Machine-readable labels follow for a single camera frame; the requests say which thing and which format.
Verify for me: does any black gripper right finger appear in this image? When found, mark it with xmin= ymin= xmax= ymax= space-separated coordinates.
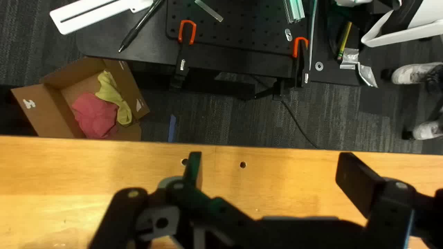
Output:
xmin=335 ymin=151 xmax=387 ymax=221

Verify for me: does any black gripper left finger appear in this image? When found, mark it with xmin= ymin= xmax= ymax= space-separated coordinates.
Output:
xmin=181 ymin=151 xmax=205 ymax=191

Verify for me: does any blue tape strip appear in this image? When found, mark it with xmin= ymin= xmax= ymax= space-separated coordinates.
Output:
xmin=166 ymin=113 xmax=178 ymax=144

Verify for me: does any white shoe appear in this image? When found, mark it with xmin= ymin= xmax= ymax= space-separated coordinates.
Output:
xmin=409 ymin=119 xmax=443 ymax=141
xmin=390 ymin=61 xmax=443 ymax=87

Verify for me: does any orange and black clamp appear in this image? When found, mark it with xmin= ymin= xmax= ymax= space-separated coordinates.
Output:
xmin=289 ymin=35 xmax=311 ymax=87
xmin=169 ymin=18 xmax=199 ymax=91

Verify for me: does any red cloth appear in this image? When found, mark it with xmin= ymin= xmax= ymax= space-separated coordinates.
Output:
xmin=69 ymin=91 xmax=120 ymax=140

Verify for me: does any yellow cloth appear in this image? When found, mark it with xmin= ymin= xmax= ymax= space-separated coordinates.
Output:
xmin=94 ymin=69 xmax=134 ymax=127

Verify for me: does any yellow-green marker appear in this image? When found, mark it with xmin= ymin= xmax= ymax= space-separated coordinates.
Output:
xmin=336 ymin=19 xmax=354 ymax=61

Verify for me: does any black pen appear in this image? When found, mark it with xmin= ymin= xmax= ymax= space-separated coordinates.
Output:
xmin=116 ymin=0 xmax=166 ymax=53

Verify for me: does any black perforated breadboard plate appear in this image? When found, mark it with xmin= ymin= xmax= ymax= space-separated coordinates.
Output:
xmin=164 ymin=0 xmax=315 ymax=57

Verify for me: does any clear thin ruler strip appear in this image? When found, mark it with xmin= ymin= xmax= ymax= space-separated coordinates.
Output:
xmin=192 ymin=0 xmax=225 ymax=24

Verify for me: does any open small cardboard box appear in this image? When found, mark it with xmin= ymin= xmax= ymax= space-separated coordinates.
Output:
xmin=11 ymin=55 xmax=151 ymax=141

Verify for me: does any thin black floor cable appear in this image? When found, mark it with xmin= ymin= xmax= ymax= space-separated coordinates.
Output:
xmin=275 ymin=87 xmax=321 ymax=149

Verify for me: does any silver metal bracket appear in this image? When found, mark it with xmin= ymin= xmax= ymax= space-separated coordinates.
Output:
xmin=339 ymin=47 xmax=379 ymax=89

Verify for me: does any white slotted rail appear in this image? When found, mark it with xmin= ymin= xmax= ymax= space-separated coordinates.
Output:
xmin=48 ymin=0 xmax=155 ymax=36

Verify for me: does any aluminium extrusion rail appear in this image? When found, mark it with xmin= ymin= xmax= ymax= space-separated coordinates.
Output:
xmin=282 ymin=0 xmax=307 ymax=24

